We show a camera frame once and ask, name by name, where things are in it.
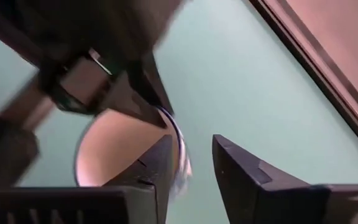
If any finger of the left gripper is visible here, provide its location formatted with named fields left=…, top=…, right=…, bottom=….
left=126, top=52, right=175, bottom=116
left=99, top=70, right=168, bottom=130

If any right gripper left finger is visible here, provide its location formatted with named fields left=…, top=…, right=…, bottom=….
left=0, top=134, right=175, bottom=224

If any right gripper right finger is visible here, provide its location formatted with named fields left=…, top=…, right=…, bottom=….
left=212, top=134, right=358, bottom=224

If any blue floral white mug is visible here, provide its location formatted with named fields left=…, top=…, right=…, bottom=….
left=73, top=105, right=194, bottom=200

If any green table mat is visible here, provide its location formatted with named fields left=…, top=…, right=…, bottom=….
left=0, top=0, right=358, bottom=224

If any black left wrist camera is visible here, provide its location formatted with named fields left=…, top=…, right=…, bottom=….
left=37, top=48, right=117, bottom=116

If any black aluminium table frame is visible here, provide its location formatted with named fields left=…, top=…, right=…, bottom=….
left=249, top=0, right=358, bottom=161

